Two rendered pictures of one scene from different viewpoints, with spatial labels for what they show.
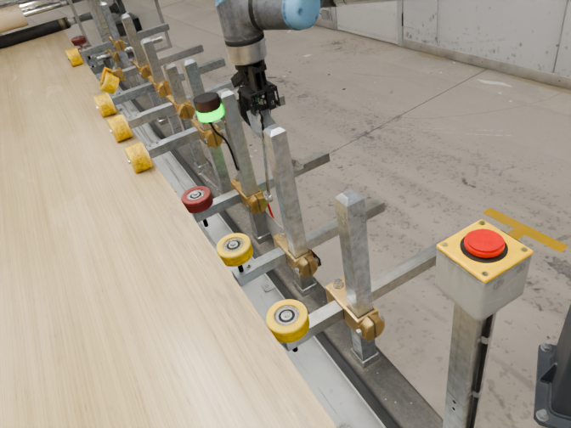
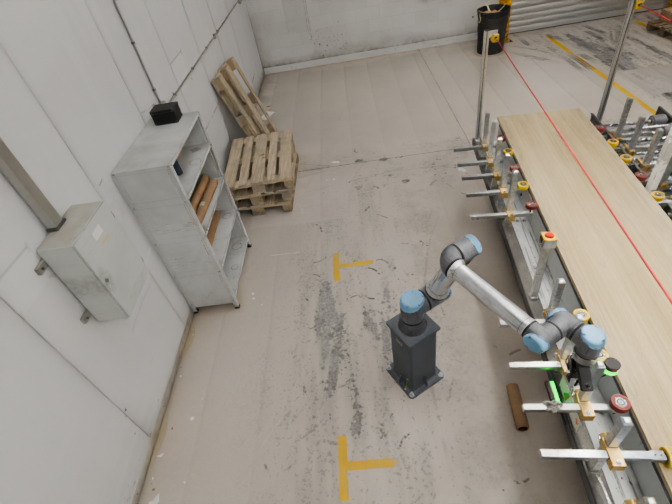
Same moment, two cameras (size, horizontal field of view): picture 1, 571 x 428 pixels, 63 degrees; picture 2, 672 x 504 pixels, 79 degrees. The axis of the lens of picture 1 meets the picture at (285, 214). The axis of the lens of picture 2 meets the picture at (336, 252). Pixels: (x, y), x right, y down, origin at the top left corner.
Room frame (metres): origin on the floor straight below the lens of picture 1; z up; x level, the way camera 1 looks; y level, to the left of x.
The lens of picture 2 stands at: (2.30, -0.28, 2.84)
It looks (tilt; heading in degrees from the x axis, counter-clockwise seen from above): 42 degrees down; 214
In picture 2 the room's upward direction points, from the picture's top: 12 degrees counter-clockwise
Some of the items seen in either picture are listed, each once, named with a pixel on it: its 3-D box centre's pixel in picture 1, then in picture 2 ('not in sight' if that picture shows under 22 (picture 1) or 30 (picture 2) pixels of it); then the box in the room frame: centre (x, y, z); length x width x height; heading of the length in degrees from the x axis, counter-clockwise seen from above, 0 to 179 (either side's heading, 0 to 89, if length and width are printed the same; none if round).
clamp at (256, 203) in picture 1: (247, 194); (583, 404); (1.07, 0.09, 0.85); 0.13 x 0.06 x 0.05; 22
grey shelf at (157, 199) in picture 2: not in sight; (196, 217); (0.38, -3.00, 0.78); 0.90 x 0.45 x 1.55; 28
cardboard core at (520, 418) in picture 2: not in sight; (517, 406); (0.75, -0.14, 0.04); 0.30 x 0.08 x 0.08; 22
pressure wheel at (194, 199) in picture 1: (200, 209); (617, 407); (1.04, 0.22, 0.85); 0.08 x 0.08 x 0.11
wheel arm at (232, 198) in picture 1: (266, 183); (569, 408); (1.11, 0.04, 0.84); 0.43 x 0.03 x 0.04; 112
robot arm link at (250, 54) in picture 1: (247, 50); (584, 354); (1.08, 0.01, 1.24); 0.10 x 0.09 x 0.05; 112
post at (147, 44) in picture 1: (166, 100); not in sight; (1.75, 0.36, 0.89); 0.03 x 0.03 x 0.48; 22
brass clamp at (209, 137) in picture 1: (206, 132); (611, 451); (1.31, 0.18, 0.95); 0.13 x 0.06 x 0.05; 22
